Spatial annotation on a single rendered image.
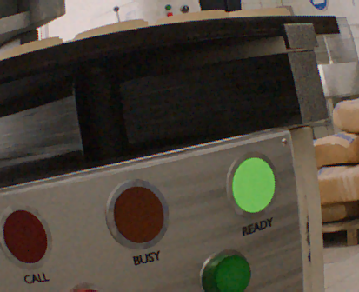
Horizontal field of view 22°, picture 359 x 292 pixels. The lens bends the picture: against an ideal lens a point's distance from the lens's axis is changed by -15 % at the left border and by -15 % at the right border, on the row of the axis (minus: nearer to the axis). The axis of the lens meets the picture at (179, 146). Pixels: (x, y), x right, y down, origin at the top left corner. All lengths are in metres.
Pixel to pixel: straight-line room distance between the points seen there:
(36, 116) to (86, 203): 0.42
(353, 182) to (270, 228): 3.80
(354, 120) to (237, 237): 4.04
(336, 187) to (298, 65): 3.86
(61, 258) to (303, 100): 0.20
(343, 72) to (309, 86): 4.85
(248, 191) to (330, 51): 5.20
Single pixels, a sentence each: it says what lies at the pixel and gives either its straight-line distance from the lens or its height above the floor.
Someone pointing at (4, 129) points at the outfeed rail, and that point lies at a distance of 1.06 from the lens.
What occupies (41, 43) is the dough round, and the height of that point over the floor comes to 0.92.
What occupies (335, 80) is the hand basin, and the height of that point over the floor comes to 0.80.
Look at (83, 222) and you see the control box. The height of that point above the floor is 0.81.
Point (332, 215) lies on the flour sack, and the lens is 4.71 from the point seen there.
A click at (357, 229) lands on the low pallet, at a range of 4.49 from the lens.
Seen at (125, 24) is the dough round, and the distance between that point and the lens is 0.59.
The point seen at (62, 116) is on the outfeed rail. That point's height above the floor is 0.87.
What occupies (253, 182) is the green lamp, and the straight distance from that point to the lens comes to 0.61.
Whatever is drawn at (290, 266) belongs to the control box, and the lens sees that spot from 0.63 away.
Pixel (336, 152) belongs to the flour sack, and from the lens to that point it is 4.64.
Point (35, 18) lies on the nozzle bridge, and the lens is 1.37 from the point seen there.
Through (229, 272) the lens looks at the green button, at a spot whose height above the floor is 0.76.
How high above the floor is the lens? 0.87
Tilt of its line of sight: 3 degrees down
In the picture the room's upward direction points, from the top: 10 degrees counter-clockwise
